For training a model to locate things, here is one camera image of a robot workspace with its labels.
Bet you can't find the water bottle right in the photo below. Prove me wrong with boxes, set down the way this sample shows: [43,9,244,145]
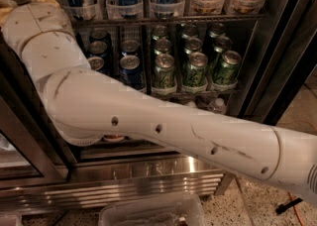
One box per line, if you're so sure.
[208,98,227,114]

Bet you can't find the black tripod leg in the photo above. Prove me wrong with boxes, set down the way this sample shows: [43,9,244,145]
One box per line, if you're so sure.
[275,198,302,215]

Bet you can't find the orange cable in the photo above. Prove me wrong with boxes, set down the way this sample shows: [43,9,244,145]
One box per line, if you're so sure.
[287,191,305,226]

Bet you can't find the green can front right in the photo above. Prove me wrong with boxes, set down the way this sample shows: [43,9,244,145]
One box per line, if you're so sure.
[212,51,242,85]

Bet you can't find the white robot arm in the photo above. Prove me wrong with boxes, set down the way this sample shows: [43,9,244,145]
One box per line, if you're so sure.
[1,0,317,205]

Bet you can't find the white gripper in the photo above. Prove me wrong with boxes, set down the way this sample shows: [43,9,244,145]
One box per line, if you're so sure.
[0,0,74,56]

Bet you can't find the clear plastic bin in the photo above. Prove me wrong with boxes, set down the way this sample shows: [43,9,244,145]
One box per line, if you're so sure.
[98,193,207,226]

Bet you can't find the green can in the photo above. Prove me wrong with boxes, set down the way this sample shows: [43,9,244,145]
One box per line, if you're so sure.
[154,39,172,56]
[153,54,175,89]
[209,36,232,69]
[183,52,208,87]
[184,37,202,55]
[212,51,242,85]

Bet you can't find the stainless steel fridge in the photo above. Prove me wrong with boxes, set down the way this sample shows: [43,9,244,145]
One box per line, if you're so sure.
[1,0,316,213]

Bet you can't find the green can front left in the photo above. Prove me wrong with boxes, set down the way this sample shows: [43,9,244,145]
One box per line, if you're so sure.
[153,54,175,89]

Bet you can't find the green can front middle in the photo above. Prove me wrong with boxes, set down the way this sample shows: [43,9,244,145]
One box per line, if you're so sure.
[183,52,208,87]

